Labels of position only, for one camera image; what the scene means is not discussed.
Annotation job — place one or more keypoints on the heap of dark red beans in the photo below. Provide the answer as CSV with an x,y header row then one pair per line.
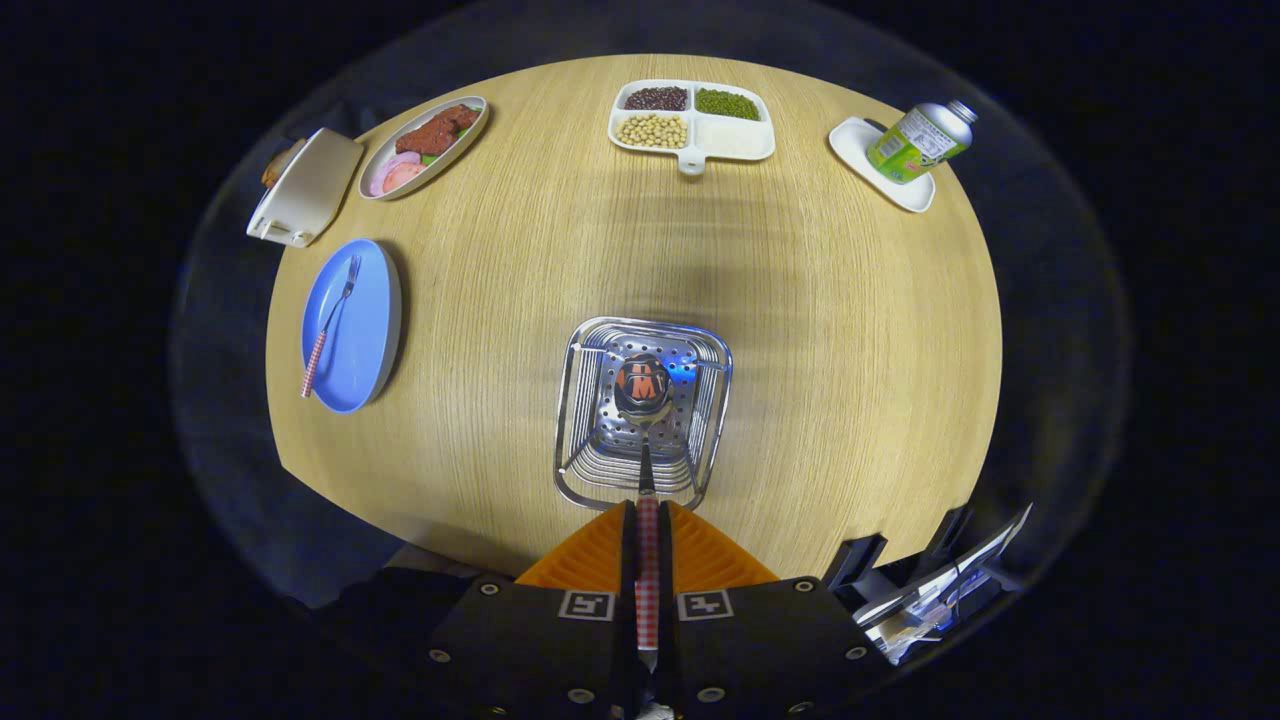
x,y
656,98

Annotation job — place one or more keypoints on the white divided tray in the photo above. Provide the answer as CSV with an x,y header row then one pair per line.
x,y
735,140

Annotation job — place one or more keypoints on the red-brown meat steak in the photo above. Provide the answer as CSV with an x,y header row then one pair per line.
x,y
435,135

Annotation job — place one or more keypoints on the heap of green beans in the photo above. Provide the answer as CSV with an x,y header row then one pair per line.
x,y
727,103

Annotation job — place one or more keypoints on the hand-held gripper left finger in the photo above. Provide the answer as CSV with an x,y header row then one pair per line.
x,y
629,560

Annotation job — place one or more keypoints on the green bottle with silver cap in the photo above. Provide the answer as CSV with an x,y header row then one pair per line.
x,y
920,140

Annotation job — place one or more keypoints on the white toaster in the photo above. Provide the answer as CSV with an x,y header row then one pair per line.
x,y
310,190

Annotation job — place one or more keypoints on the blue round plate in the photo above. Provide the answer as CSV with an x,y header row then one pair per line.
x,y
365,330

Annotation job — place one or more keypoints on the heap of yellow soybeans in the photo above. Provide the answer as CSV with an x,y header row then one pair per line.
x,y
652,131

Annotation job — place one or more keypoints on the pink ham slice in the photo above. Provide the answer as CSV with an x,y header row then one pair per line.
x,y
385,175
408,176

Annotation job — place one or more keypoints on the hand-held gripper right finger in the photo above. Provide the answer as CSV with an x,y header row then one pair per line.
x,y
666,560

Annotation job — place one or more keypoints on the small white dish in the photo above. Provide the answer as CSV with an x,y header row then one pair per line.
x,y
855,150

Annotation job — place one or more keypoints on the brown toast slice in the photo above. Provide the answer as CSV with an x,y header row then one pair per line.
x,y
277,165

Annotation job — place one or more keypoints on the beige round plate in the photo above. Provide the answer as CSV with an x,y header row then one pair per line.
x,y
472,132

